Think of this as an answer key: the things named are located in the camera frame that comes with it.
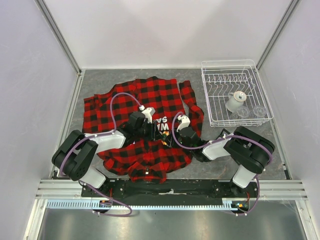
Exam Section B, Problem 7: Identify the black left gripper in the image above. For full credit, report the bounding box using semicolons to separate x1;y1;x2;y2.
134;119;163;142

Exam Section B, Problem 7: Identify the yellow plush flower brooch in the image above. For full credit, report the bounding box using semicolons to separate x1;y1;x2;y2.
161;131;170;146

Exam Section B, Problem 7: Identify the red black plaid shirt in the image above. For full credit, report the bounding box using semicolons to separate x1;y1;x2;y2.
82;76;204;184

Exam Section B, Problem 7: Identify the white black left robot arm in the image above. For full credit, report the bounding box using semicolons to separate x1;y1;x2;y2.
51;111;162;197

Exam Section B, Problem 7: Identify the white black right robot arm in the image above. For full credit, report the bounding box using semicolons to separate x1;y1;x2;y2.
163;126;276;197

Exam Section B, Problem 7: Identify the grey ceramic teapot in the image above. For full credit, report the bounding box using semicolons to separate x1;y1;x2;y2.
226;91;247;113

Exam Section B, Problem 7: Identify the clear glass cup left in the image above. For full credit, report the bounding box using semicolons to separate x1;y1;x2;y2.
235;106;251;120

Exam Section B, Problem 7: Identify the clear glass cup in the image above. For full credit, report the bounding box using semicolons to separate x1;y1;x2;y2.
235;106;251;120
252;105;267;119

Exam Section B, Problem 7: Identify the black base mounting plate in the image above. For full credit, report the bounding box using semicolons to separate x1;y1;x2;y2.
97;178;258;199

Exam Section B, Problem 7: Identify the clear glass cup right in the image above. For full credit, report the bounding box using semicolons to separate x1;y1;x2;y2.
252;105;267;119

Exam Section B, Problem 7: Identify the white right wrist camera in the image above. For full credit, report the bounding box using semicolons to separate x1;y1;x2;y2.
177;115;191;131

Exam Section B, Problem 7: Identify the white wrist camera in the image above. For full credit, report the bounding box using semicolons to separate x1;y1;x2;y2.
177;115;191;131
139;105;156;124

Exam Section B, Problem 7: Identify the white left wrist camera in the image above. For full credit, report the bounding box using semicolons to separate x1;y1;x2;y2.
139;105;156;124

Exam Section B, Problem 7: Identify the black wire frame stand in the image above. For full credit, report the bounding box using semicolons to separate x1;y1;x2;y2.
216;128;234;140

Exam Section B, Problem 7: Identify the white wire dish rack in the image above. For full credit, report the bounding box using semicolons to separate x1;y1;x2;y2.
201;59;274;127

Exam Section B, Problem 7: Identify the light blue cable duct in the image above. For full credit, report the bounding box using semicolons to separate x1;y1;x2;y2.
46;199;239;211

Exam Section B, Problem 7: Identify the aluminium frame post left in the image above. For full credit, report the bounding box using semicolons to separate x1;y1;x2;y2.
35;0;82;75

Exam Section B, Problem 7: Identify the aluminium frame post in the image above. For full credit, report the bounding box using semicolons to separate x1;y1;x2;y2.
256;0;301;70
35;0;82;75

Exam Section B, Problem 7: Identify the aluminium frame post right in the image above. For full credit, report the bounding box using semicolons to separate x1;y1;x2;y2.
256;0;301;70

